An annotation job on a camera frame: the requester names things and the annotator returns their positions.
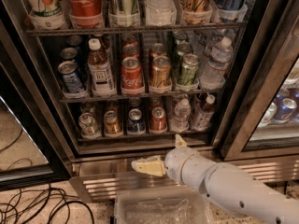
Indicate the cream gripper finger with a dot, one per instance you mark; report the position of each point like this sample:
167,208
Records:
179,141
153,165

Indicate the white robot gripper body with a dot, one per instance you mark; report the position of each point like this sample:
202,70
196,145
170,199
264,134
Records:
179,164

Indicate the red coke can bottom shelf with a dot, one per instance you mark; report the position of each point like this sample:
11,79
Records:
157,119

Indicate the red coke can shelf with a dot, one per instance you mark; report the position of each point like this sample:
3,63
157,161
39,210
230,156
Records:
157,119
131,73

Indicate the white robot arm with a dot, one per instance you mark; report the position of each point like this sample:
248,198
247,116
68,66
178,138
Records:
223,184

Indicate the clear water bottle bottom shelf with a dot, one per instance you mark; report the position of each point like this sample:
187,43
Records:
180,118

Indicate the tea bottle bottom shelf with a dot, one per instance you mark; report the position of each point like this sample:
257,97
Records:
202,112

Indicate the blue pepsi can bottom shelf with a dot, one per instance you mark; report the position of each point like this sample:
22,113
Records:
135,121

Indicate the red coke can behind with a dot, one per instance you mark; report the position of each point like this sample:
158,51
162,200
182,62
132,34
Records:
156,101

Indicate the steel fridge bottom grille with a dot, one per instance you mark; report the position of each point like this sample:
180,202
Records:
103,177

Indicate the orange soda can bottom shelf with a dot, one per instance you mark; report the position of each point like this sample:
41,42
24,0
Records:
112,124

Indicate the green can middle shelf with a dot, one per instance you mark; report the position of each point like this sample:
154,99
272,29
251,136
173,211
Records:
188,69

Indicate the gold can middle shelf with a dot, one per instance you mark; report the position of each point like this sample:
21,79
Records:
160,72

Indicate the water bottle middle shelf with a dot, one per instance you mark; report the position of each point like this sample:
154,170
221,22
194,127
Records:
218,61

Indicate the white green can bottom shelf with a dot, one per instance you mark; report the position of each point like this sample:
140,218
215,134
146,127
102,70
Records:
88,124

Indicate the red coke can middle shelf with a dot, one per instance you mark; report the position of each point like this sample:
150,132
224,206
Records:
131,73

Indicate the blue can right fridge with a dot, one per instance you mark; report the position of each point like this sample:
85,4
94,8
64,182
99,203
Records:
285,108

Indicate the blue can middle shelf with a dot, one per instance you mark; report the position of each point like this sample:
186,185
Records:
70,76

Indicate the open fridge door left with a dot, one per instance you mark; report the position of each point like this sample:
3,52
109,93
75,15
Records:
30,151

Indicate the large coca-cola can top shelf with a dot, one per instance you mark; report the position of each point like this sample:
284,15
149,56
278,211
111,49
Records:
84,0

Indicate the clear plastic bin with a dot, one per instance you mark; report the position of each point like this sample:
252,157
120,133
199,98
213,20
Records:
165,205

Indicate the brown tea bottle white cap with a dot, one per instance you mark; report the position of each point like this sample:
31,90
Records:
100,67

